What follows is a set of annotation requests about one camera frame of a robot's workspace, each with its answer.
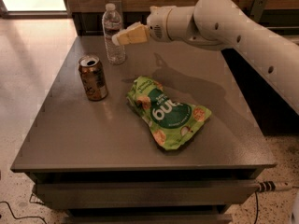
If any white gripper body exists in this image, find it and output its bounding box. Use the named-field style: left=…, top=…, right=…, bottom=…
left=147, top=6, right=175, bottom=42

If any clear plastic water bottle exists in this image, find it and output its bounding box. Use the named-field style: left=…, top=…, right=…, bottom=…
left=102, top=3, right=126, bottom=65

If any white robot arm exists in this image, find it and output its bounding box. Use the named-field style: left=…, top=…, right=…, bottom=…
left=112, top=0, right=299, bottom=113

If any brown soda can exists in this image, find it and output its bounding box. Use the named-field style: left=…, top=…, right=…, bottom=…
left=78, top=54, right=107, bottom=101

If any green snack bag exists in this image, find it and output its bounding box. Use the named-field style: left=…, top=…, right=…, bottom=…
left=127, top=77, right=212, bottom=150

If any upper grey drawer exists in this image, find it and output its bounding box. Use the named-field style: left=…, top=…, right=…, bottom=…
left=35, top=180, right=258, bottom=209

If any grey drawer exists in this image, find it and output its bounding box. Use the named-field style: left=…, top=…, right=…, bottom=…
left=63, top=215, right=232, bottom=224
left=35, top=180, right=258, bottom=209

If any lower grey drawer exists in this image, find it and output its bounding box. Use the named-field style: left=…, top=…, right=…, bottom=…
left=63, top=215, right=232, bottom=224

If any grey metal bracket right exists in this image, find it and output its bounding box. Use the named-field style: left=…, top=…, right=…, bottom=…
left=249, top=0, right=268, bottom=22

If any striped white cable plug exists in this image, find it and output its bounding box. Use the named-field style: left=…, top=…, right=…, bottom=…
left=257, top=181, right=292, bottom=192

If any black floor cable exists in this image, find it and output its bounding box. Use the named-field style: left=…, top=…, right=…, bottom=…
left=0, top=201, right=49, bottom=224

